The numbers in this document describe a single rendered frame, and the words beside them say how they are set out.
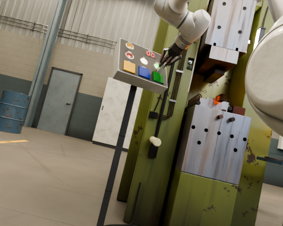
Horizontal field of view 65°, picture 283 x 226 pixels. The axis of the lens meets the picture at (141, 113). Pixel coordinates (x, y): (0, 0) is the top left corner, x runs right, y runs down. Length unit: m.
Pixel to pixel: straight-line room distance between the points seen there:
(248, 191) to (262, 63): 1.62
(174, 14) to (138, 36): 6.99
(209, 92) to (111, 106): 5.04
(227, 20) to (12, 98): 4.69
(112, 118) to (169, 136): 5.25
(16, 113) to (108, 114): 2.59
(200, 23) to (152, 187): 1.13
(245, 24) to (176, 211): 1.36
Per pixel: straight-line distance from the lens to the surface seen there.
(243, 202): 1.89
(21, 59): 8.86
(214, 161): 1.55
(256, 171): 1.89
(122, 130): 1.43
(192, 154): 1.51
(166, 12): 1.18
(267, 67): 0.30
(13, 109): 5.56
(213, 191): 1.58
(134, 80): 1.35
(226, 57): 1.72
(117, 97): 6.91
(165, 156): 1.68
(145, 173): 1.69
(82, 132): 7.69
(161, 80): 1.41
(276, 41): 0.31
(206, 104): 1.60
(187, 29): 1.22
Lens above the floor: 0.65
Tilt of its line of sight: 5 degrees up
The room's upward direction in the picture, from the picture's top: 13 degrees clockwise
